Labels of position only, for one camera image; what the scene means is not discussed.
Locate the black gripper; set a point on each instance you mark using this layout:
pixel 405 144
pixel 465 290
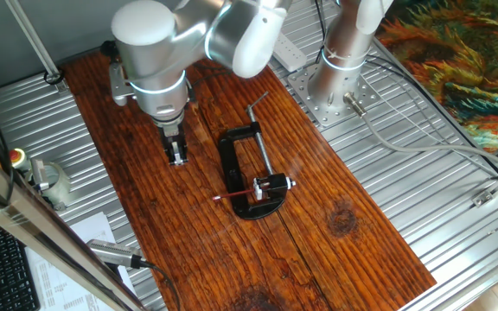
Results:
pixel 173 136

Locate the red pencil with eraser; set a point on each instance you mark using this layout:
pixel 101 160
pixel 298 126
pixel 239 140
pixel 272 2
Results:
pixel 244 192

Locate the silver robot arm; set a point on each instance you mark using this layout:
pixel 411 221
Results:
pixel 154 56

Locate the black pencil sharpener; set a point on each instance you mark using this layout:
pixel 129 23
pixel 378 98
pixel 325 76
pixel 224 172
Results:
pixel 275 183

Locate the black C-clamp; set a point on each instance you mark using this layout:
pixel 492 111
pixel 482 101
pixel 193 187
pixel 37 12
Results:
pixel 227 160

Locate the brown wooden board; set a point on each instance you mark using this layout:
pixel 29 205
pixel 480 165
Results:
pixel 188 216

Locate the white power strip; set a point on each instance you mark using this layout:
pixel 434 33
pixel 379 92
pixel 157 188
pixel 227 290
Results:
pixel 292 56

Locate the red emergency stop button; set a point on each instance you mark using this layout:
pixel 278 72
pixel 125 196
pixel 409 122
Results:
pixel 17 156

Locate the printed paper sheets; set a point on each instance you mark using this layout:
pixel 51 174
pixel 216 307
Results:
pixel 59 285

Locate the black keyboard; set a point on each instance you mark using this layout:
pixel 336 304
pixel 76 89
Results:
pixel 2 276

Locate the colourful painted cloth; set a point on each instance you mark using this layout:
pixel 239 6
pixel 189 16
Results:
pixel 469 65

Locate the wrist camera on silver bracket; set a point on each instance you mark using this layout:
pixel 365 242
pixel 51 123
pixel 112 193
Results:
pixel 119 86

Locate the silver metal bracket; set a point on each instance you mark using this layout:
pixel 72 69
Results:
pixel 39 173

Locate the steel frame bar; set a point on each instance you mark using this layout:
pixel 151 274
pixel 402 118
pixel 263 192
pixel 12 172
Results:
pixel 37 229

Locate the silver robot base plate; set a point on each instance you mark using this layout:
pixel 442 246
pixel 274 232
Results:
pixel 324 114

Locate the aluminium frame post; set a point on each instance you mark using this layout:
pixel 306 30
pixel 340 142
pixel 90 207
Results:
pixel 33 39

